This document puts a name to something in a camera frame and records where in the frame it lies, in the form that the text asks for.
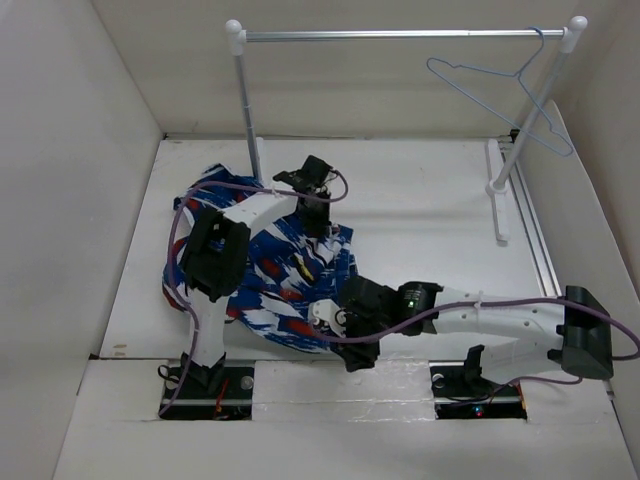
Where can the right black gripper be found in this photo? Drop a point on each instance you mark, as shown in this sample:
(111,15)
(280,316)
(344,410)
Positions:
(357,356)

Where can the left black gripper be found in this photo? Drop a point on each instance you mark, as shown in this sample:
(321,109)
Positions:
(320,224)

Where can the blue white red patterned trousers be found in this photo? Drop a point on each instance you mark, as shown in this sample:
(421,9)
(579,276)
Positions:
(286,271)

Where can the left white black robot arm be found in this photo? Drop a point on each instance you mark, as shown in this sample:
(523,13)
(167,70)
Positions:
(205,269)

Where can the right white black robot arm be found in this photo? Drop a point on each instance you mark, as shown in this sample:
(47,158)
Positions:
(568,333)

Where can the white and silver clothes rack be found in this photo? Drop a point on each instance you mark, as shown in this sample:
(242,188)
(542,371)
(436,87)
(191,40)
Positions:
(439,83)

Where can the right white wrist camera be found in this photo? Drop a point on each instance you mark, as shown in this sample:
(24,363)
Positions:
(327,317)

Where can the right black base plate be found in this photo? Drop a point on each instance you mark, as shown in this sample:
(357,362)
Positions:
(457,398)

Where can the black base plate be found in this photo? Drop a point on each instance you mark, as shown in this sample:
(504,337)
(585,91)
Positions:
(457,398)
(231,401)

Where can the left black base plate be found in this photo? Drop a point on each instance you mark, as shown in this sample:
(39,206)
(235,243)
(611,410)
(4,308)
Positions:
(231,401)

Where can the aluminium rail on right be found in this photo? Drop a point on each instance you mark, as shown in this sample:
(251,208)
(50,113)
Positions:
(543,266)

